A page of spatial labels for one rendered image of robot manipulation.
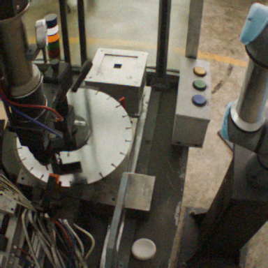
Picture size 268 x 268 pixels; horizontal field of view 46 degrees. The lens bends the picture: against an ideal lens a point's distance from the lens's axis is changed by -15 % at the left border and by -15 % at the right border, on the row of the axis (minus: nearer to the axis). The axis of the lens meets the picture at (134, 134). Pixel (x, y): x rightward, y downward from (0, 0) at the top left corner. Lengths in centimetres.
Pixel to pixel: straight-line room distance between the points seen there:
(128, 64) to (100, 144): 38
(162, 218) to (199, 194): 93
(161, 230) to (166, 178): 19
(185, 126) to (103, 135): 28
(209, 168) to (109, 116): 116
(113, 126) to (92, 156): 11
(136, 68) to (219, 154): 107
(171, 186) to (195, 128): 19
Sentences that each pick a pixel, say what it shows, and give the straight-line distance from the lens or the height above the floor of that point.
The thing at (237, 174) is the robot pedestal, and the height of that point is 75.
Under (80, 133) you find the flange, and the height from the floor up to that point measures 96.
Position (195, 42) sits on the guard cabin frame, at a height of 97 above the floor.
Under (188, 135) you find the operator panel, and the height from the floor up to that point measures 81.
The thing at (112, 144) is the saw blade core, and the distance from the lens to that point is 93.
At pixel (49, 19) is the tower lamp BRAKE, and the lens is 104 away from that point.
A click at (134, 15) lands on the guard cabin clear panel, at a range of 121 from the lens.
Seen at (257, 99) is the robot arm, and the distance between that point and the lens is 88.
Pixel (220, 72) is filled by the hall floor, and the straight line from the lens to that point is 262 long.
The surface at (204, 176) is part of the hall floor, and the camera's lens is 202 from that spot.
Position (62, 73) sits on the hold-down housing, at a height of 125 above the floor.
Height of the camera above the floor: 171
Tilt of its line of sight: 53 degrees down
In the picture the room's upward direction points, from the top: 1 degrees clockwise
